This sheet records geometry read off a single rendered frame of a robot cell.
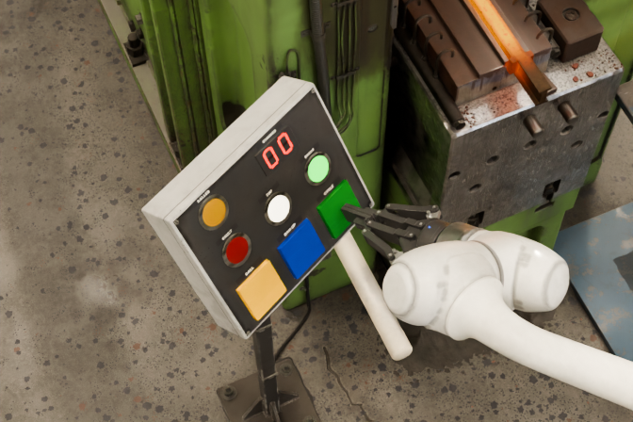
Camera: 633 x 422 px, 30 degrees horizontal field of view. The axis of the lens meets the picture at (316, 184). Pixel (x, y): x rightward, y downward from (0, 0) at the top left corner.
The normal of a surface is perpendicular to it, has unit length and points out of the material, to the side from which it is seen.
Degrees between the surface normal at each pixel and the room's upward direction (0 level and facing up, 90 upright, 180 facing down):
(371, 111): 90
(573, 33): 0
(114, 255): 0
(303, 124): 60
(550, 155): 90
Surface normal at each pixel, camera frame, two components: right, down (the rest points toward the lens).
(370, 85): 0.42, 0.78
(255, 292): 0.65, 0.22
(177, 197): -0.39, -0.72
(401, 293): -0.83, 0.00
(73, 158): -0.01, -0.51
